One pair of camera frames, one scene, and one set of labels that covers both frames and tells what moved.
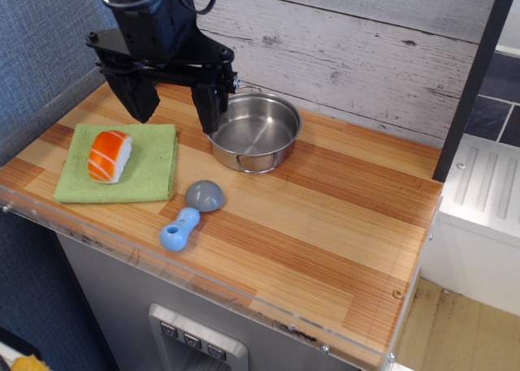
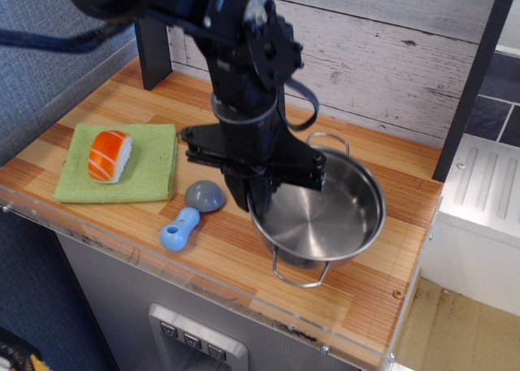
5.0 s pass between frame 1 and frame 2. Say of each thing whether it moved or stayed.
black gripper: moved
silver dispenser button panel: stayed
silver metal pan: moved
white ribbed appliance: stayed
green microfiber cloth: stayed
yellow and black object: stayed
